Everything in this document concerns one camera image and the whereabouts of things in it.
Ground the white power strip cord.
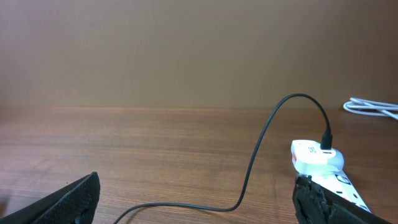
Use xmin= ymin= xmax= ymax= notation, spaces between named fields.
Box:
xmin=343 ymin=97 xmax=398 ymax=121

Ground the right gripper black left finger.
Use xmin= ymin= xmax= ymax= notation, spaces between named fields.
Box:
xmin=1 ymin=172 xmax=100 ymax=224

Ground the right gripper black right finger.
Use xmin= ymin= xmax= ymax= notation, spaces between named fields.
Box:
xmin=292 ymin=175 xmax=391 ymax=224

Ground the black USB charging cable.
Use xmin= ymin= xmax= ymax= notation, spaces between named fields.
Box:
xmin=113 ymin=93 xmax=333 ymax=224

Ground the white USB charger plug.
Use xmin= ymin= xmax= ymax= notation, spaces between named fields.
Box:
xmin=291 ymin=139 xmax=345 ymax=175

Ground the white power strip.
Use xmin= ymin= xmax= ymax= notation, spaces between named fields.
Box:
xmin=312 ymin=171 xmax=371 ymax=212

